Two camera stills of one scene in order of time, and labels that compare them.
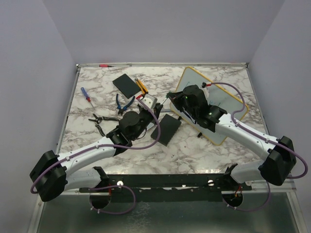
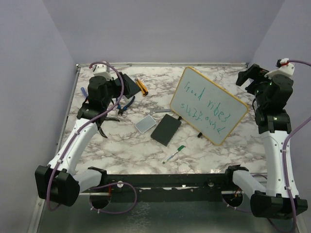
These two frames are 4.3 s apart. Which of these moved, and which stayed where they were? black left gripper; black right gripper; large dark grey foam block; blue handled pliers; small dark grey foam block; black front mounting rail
Moved: black left gripper; black right gripper
Stayed: large dark grey foam block; small dark grey foam block; blue handled pliers; black front mounting rail
